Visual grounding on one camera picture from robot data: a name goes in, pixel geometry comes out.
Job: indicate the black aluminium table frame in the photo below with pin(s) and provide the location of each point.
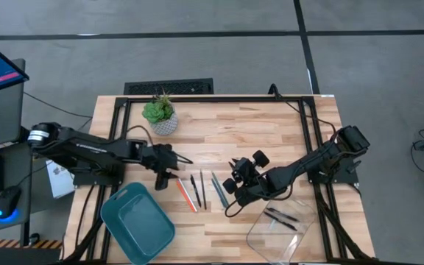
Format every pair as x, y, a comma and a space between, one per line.
215, 98

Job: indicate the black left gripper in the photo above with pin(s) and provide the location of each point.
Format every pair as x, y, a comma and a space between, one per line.
161, 183

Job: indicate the teal plastic bin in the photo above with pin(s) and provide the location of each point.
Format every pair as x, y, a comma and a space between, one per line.
138, 224

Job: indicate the black computer mouse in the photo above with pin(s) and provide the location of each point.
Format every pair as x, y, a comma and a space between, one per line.
7, 200

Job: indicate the white pencil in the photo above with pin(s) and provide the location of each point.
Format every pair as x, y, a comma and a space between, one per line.
190, 195

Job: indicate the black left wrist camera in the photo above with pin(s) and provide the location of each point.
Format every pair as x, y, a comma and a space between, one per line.
160, 154

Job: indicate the black floor vent grille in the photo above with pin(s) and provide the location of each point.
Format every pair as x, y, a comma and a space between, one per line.
168, 86

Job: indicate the clear plastic bin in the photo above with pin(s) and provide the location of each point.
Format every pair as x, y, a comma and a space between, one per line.
282, 239

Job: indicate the potted green succulent plant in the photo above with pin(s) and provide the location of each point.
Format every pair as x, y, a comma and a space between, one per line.
160, 117

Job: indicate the yellow black hazard strip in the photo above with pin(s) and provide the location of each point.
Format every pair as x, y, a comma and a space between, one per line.
13, 243

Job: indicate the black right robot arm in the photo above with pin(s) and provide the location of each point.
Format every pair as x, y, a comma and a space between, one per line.
307, 162

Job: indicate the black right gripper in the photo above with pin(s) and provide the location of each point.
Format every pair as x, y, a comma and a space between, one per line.
260, 159

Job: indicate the black caster wheel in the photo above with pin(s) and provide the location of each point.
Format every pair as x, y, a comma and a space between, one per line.
34, 239

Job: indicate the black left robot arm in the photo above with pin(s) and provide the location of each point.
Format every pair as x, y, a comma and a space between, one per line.
87, 147

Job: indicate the orange pencil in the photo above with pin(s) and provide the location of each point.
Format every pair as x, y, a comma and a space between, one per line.
185, 195

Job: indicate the white booklet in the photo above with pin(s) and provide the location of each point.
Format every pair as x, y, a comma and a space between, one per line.
59, 184

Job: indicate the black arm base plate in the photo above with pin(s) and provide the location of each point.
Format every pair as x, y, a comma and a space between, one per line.
98, 179
339, 176

